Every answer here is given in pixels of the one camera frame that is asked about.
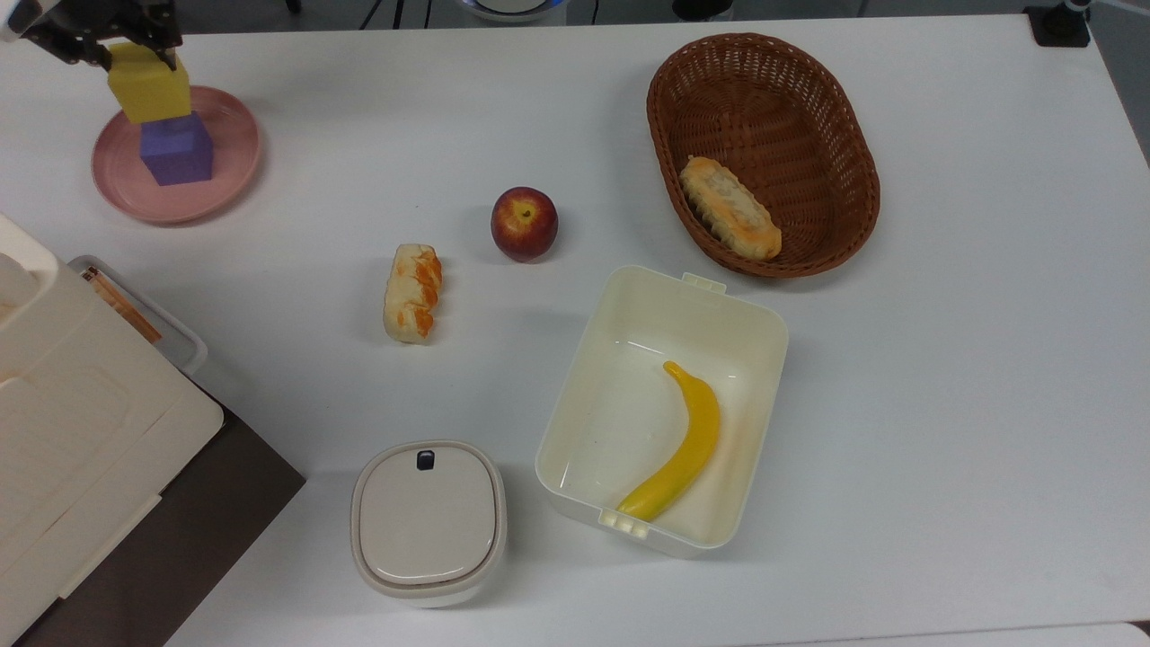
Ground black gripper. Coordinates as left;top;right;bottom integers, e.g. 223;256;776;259
18;0;181;72

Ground pink plate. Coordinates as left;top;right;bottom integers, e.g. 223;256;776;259
91;84;263;226

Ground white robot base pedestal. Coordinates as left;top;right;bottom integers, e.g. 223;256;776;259
456;0;569;24

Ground red apple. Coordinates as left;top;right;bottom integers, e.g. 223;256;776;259
490;186;560;263

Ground purple cube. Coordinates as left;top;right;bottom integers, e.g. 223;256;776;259
139;111;216;188

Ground cream plastic open box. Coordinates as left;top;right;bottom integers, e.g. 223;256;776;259
535;264;791;560

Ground long baked bread roll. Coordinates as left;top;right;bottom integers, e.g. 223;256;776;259
678;155;783;262

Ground small cream lidded bin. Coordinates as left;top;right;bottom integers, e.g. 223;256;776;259
349;439;509;609

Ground yellow banana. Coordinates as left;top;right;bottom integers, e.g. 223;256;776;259
615;360;722;523

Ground orange glazed bread piece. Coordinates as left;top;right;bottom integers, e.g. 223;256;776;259
383;243;445;346

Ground black floor cables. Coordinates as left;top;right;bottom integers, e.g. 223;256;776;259
358;0;434;30

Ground black table clamp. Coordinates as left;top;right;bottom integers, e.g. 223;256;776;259
1023;3;1093;49

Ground yellow foam cube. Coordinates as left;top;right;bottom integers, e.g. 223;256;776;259
107;41;193;126

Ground clear plastic tray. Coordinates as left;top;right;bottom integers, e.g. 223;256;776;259
67;255;208;377

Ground brown wicker basket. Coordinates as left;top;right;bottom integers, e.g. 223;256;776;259
646;33;881;279

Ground dark brown drawer base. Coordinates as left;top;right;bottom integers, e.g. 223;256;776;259
13;391;307;647

